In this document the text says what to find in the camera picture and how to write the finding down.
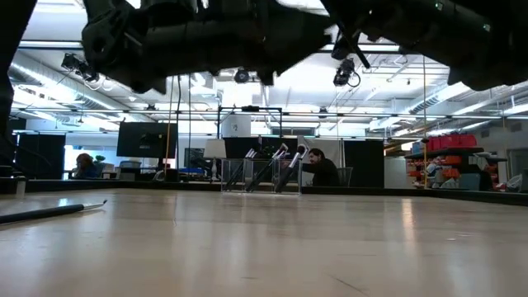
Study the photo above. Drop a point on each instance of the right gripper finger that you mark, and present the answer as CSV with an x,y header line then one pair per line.
x,y
348,10
358,34

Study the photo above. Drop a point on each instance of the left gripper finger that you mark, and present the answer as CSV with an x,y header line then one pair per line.
x,y
305,29
301,55

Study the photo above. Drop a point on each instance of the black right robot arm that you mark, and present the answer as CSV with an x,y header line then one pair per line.
x,y
495,41

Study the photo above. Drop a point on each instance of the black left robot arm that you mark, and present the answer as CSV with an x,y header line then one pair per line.
x,y
12,41

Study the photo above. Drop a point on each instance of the white board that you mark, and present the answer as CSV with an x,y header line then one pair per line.
x,y
236,125

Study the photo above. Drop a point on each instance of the white backdrop screen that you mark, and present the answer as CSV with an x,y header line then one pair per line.
x,y
330,142

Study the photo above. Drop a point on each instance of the table lamp white shade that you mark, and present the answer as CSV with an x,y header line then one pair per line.
x,y
215,149

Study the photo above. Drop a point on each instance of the makeup brush long pale ferrule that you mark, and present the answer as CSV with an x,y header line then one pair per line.
x,y
267,167

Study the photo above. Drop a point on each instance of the person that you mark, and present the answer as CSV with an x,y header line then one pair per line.
x,y
323,171
86,167

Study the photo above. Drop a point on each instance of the red storage bin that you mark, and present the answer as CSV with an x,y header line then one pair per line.
x,y
433,143
467,140
449,141

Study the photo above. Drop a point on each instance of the blue storage bin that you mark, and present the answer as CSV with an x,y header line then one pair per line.
x,y
417,147

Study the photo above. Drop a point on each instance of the clear acrylic brush organizer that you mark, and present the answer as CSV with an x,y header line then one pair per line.
x,y
224,177

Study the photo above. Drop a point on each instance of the black storage shelf rack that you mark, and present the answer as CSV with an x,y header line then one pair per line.
x,y
445,151

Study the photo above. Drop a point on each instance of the orange storage bin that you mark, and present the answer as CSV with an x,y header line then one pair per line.
x,y
452,159
451,173

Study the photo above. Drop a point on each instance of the black ceiling-hung camera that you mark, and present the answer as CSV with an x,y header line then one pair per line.
x,y
344,74

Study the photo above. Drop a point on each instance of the black stand frame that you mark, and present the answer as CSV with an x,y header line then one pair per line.
x,y
249,109

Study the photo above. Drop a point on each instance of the silver air duct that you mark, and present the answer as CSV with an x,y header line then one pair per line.
x,y
437,99
62,95

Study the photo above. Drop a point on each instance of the black wall monitor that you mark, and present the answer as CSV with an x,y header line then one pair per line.
x,y
146,140

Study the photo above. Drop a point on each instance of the black ceiling camera rig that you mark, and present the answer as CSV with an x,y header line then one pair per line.
x,y
78,66

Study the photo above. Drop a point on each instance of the black aluminium table frame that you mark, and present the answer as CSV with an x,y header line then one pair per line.
x,y
123,185

